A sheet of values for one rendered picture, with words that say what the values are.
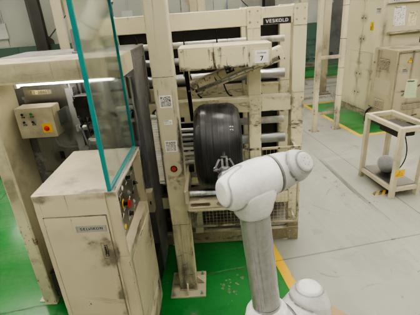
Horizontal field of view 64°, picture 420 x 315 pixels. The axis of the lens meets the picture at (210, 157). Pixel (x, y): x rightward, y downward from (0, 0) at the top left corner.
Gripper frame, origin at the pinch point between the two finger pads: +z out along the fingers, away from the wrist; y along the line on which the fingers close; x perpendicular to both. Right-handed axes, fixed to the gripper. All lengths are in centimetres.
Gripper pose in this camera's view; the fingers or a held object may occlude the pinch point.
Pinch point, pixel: (224, 156)
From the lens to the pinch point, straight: 192.1
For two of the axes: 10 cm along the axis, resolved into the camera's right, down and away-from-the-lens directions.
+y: -10.0, 0.6, 0.2
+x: 0.7, 8.5, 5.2
